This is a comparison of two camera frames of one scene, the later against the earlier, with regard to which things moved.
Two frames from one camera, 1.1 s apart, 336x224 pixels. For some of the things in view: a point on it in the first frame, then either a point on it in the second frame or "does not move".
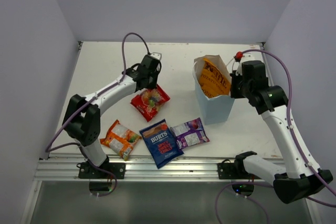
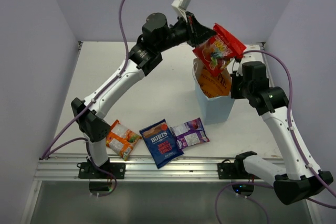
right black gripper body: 238,86 does not move
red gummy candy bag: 149,101 -> 218,52
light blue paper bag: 216,109 does not move
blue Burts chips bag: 161,143 does not move
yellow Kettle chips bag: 212,82 does not move
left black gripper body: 153,79 -> 191,34
